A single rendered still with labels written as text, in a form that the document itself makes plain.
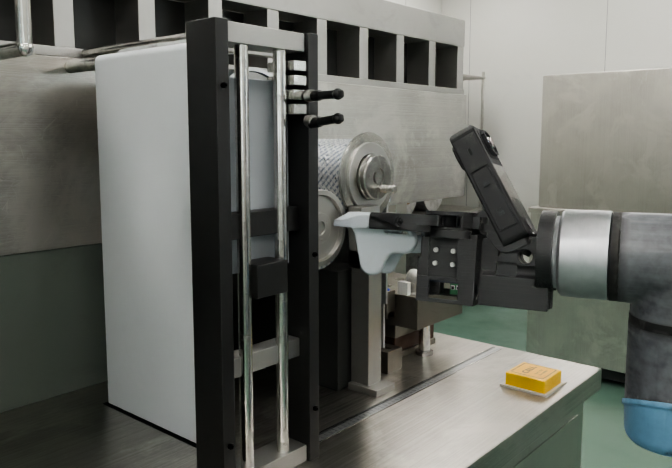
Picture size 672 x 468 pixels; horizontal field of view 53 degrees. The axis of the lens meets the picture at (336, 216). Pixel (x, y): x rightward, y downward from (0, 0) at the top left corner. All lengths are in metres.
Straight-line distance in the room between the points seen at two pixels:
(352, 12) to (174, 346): 0.96
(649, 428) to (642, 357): 0.06
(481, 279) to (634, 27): 5.15
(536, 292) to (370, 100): 1.14
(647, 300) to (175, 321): 0.61
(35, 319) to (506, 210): 0.79
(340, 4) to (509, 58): 4.50
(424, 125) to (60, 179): 1.05
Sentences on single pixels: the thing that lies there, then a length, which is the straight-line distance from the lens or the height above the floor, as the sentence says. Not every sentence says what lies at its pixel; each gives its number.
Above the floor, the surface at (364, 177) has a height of 1.25.
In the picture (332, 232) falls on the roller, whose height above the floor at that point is 1.16.
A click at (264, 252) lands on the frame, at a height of 1.18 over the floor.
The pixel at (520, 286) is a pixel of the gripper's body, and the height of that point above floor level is 1.19.
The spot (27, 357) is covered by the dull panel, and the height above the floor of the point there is 0.98.
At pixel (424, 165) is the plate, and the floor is 1.24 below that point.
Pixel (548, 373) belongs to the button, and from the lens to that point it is 1.21.
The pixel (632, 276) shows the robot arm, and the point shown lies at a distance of 0.58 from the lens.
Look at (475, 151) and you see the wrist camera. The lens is 0.61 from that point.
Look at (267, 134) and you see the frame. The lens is 0.83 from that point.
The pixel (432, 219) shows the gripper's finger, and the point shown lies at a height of 1.24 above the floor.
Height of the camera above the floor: 1.32
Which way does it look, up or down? 7 degrees down
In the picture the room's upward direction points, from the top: straight up
